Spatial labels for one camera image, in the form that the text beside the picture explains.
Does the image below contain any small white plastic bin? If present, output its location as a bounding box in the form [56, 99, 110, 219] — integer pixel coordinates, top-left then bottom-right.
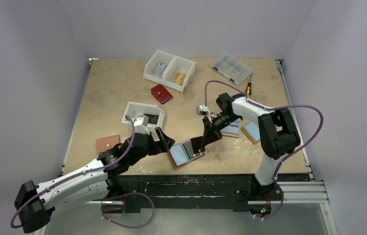
[122, 101, 165, 132]

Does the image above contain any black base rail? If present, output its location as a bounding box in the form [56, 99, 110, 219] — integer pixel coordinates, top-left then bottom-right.
[103, 174, 283, 213]

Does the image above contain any pink leather card holder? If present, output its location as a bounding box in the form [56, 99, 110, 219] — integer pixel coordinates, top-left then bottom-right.
[96, 135, 120, 153]

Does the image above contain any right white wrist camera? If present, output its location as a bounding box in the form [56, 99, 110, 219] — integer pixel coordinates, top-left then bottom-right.
[196, 105, 210, 116]

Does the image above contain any patterned card in bin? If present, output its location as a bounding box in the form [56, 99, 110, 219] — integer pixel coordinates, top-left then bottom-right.
[152, 62, 168, 78]

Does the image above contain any purple cable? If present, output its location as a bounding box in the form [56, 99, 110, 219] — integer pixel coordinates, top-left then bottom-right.
[204, 80, 324, 221]
[10, 115, 155, 229]

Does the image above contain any white two-compartment bin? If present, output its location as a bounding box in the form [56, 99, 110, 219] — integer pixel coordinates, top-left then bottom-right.
[143, 50, 196, 92]

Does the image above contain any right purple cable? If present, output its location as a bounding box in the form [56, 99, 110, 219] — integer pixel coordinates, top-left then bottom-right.
[204, 80, 324, 221]

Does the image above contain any tan leather card holder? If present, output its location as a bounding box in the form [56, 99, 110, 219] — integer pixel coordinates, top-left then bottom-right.
[168, 136, 202, 168]

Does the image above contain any yellow black screwdriver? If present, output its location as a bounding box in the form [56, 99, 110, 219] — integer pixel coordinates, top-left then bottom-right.
[245, 82, 252, 96]

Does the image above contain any gold card in bin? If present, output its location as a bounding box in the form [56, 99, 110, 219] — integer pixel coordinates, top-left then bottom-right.
[173, 73, 187, 86]

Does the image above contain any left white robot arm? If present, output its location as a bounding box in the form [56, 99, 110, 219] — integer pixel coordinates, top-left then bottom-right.
[10, 127, 175, 234]

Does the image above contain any black card in bin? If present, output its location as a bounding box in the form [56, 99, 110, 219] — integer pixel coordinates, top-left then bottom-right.
[144, 114, 159, 125]

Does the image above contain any clear plastic organizer box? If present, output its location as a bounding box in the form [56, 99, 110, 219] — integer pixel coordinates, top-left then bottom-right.
[211, 52, 253, 85]

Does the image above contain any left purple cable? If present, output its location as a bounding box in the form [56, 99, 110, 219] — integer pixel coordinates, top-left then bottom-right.
[10, 115, 155, 229]

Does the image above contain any blue card white tray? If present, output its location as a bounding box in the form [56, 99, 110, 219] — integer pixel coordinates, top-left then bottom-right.
[220, 119, 242, 138]

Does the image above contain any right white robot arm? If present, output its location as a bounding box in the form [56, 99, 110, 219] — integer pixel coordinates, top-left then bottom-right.
[193, 93, 301, 199]

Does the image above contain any red leather card holder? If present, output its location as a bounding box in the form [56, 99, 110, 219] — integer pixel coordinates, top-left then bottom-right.
[150, 84, 173, 104]

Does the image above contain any grey magnetic stripe card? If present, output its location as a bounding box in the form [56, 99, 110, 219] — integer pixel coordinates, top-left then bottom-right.
[182, 138, 204, 160]

